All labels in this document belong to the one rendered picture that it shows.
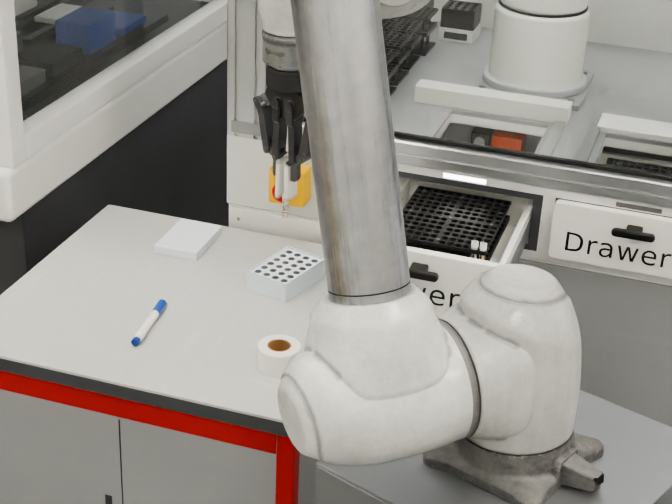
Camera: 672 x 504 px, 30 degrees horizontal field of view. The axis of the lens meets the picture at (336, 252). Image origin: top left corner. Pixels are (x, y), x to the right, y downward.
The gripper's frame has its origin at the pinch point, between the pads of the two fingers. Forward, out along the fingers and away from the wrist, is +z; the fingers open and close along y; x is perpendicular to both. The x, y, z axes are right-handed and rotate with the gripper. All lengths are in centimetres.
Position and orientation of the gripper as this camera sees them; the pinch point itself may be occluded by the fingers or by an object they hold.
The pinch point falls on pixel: (286, 178)
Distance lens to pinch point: 213.3
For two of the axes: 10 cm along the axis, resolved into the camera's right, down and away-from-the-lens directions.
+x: 5.6, -3.6, 7.5
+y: 8.3, 2.9, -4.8
